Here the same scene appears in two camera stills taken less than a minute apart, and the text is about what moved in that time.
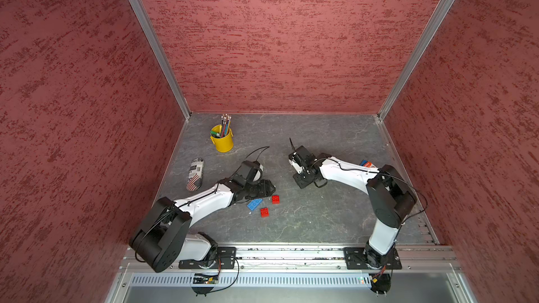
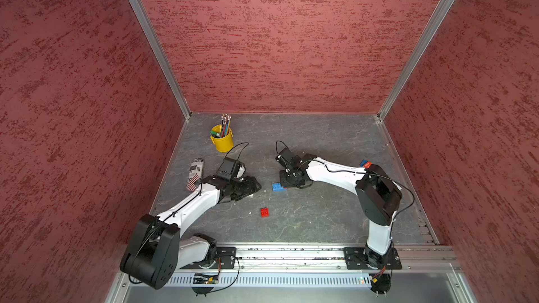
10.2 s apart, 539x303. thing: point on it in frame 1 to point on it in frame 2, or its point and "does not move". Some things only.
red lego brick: [264, 212] does not move
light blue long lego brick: [254, 203] to [277, 186]
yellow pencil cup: [224, 144] does not move
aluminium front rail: [415, 257] does not move
